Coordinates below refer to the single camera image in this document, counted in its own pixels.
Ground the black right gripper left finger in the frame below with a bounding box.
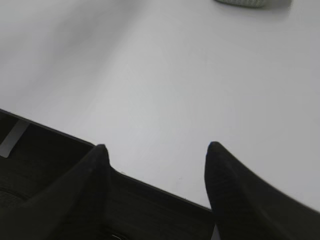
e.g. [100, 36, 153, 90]
[0, 144, 111, 240]

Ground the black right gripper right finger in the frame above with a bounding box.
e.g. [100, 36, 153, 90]
[204, 141, 320, 240]

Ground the light green plastic basket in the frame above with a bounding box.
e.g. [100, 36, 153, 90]
[217, 0, 292, 8]

